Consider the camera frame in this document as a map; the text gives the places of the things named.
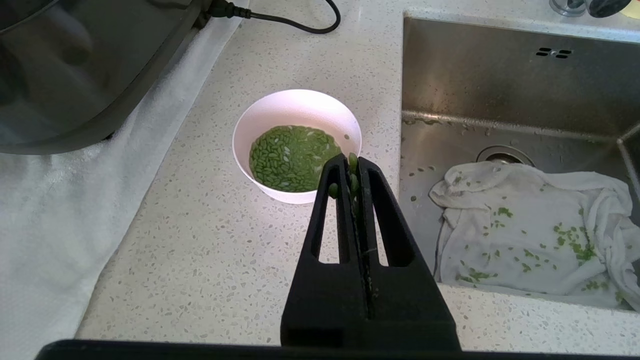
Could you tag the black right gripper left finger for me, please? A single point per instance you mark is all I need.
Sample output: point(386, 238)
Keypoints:
point(325, 300)

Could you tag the green bean piece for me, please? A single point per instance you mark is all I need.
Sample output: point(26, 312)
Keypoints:
point(353, 162)
point(333, 190)

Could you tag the chrome faucet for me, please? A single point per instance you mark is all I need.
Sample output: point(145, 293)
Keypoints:
point(607, 6)

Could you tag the white round bowl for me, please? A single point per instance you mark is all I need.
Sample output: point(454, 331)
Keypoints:
point(295, 107)

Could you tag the white towel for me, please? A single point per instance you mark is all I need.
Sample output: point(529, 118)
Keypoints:
point(50, 225)

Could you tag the chopped green vegetables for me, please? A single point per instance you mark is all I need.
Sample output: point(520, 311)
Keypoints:
point(290, 160)

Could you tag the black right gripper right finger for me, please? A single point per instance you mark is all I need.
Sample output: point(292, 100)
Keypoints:
point(410, 310)

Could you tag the black rice cooker body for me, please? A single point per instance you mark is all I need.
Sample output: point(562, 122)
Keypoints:
point(75, 75)

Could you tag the stainless steel sink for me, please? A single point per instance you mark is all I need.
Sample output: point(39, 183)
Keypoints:
point(475, 85)

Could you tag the white cloth with green bits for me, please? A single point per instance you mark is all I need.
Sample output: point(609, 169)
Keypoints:
point(525, 235)

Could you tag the round sink drain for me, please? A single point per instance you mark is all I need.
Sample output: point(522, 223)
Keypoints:
point(500, 154)

